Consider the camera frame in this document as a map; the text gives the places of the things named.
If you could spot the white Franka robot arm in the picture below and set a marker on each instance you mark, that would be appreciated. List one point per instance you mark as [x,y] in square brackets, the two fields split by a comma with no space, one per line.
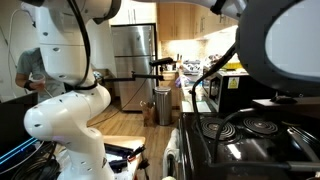
[66,116]

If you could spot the large coil stove burner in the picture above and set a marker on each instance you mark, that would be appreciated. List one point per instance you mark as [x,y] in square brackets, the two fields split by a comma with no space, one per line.
[218,128]

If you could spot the black electric stove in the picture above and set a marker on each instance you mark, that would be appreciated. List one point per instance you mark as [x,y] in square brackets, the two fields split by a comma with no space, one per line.
[246,150]

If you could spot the small coil stove burner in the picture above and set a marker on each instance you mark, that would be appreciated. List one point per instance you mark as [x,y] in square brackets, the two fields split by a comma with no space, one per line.
[260,126]

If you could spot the steel trash can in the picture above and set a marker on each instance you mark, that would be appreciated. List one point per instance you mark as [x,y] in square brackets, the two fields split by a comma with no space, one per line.
[163,105]

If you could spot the brown paper bag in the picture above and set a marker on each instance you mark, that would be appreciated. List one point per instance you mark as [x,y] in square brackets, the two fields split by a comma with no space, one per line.
[148,113]

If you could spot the stainless steel refrigerator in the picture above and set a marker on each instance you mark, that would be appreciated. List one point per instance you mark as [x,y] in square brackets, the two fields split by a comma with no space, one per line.
[135,66]

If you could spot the white green cutting board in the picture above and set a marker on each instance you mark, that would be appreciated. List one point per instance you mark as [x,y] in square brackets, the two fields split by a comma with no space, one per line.
[200,106]

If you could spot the wooden work table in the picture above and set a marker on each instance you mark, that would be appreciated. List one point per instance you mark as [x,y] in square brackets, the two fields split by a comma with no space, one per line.
[133,141]

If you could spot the white hanging towel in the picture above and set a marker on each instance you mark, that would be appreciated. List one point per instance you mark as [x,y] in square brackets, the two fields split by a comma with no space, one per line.
[170,150]

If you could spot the stainless steel microwave oven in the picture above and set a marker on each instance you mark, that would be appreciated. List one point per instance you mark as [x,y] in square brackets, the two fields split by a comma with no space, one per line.
[230,93]

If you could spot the wooden kitchen cabinets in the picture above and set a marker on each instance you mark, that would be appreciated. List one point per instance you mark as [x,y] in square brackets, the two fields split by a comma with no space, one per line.
[186,20]

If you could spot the yellow box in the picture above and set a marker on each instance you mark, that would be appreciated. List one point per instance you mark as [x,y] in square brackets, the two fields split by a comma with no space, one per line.
[233,65]

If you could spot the person in grey shirt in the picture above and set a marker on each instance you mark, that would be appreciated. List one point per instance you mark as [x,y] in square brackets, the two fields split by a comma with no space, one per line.
[30,70]

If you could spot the black monitor screen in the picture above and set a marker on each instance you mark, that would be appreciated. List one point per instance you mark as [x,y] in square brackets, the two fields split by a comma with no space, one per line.
[16,120]

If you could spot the small steel frying pan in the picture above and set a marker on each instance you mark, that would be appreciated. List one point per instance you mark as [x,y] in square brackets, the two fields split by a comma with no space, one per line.
[305,145]

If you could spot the black stereo camera bar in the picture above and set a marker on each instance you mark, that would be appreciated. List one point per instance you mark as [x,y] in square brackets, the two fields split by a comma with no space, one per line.
[162,61]

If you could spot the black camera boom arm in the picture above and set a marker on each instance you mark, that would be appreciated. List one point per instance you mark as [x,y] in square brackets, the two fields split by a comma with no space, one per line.
[133,78]

